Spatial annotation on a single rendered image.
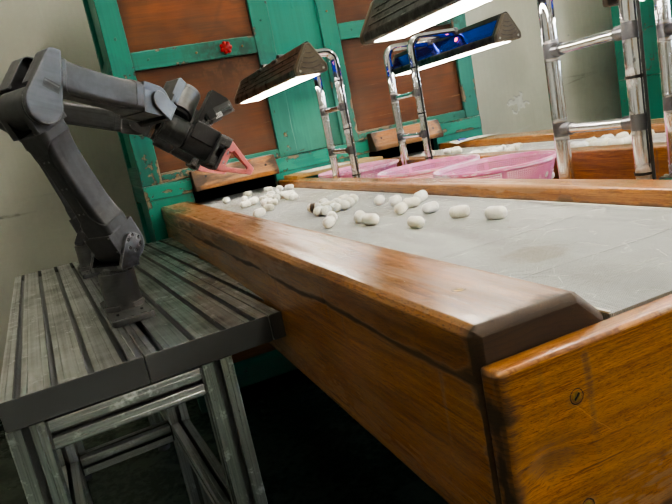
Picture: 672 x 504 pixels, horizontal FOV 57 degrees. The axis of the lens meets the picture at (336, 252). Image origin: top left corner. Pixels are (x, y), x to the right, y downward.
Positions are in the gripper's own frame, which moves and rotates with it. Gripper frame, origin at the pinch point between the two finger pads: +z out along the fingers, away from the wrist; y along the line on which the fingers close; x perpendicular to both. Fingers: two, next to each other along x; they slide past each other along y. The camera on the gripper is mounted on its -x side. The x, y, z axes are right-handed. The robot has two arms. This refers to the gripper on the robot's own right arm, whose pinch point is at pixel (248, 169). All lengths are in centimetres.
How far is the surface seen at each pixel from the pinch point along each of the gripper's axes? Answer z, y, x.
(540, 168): 47, -28, -25
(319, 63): 6.2, 9.1, -30.7
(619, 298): 9, -92, 7
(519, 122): 182, 183, -128
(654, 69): 215, 131, -175
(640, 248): 18, -84, -1
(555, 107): 27, -51, -25
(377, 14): 0.6, -31.4, -29.3
